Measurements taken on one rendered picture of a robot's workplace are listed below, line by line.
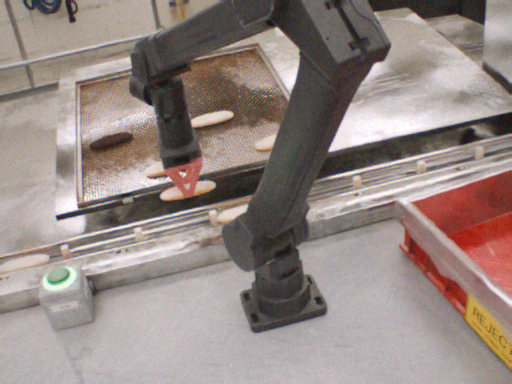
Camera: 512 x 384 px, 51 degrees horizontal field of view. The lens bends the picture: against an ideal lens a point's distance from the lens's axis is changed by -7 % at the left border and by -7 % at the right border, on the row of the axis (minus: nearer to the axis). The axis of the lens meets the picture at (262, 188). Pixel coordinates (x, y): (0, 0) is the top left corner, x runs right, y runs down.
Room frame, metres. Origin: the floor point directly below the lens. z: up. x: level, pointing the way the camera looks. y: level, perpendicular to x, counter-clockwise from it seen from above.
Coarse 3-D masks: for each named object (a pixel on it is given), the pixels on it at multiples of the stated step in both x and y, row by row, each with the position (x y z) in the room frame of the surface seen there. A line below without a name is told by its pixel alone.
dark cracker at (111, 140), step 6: (126, 132) 1.14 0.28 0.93; (102, 138) 1.13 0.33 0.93; (108, 138) 1.12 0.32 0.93; (114, 138) 1.12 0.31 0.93; (120, 138) 1.12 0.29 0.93; (126, 138) 1.12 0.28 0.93; (90, 144) 1.12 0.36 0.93; (96, 144) 1.11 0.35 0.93; (102, 144) 1.10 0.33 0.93; (108, 144) 1.11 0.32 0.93; (114, 144) 1.11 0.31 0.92
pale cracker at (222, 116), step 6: (210, 114) 1.17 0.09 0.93; (216, 114) 1.17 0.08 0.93; (222, 114) 1.16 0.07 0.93; (228, 114) 1.16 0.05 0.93; (192, 120) 1.15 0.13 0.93; (198, 120) 1.15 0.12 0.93; (204, 120) 1.15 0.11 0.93; (210, 120) 1.15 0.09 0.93; (216, 120) 1.15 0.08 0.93; (222, 120) 1.15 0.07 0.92; (198, 126) 1.14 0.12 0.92
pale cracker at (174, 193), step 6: (186, 186) 0.87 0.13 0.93; (198, 186) 0.86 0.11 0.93; (204, 186) 0.86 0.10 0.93; (210, 186) 0.86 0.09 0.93; (168, 192) 0.86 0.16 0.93; (174, 192) 0.85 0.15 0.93; (180, 192) 0.85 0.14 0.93; (198, 192) 0.85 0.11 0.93; (204, 192) 0.85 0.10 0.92; (162, 198) 0.85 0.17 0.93; (168, 198) 0.85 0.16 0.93; (174, 198) 0.84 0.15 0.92; (180, 198) 0.85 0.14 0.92
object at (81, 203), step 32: (192, 64) 1.44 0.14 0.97; (128, 96) 1.31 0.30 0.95; (192, 96) 1.27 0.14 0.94; (256, 96) 1.24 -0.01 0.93; (288, 96) 1.22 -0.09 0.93; (96, 128) 1.19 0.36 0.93; (128, 128) 1.17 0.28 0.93; (224, 128) 1.12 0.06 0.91; (160, 160) 1.04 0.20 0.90; (256, 160) 1.00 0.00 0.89
